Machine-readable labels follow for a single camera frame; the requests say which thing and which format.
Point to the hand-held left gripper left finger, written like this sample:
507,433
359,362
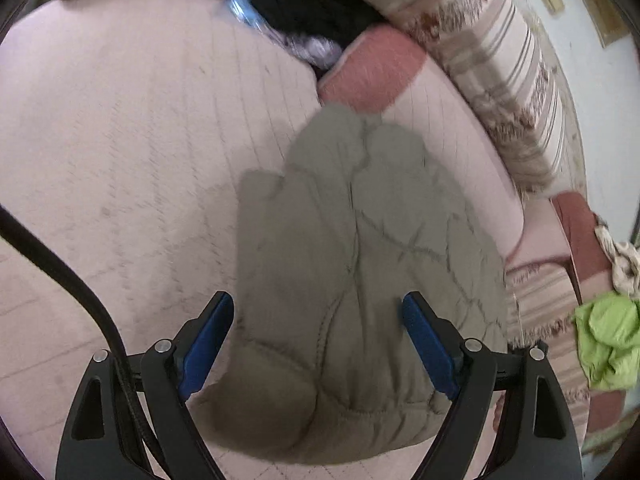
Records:
207,345

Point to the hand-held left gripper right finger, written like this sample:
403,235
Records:
430,345

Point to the olive padded jacket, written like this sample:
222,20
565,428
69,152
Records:
350,240

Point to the striped fringed blanket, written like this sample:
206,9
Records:
540,300

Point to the green cloth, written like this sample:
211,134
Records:
610,335

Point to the dusty red cushion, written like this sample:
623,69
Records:
580,240

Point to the beige patterned scarf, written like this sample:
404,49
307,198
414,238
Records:
625,260

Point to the pink quilted bed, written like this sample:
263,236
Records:
125,135

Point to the pink cushion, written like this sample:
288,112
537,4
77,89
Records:
380,70

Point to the striped floral pillow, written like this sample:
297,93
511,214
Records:
480,35

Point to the blue plastic bag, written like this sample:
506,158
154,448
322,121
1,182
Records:
245,10

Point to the black clothing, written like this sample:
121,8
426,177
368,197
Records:
310,5

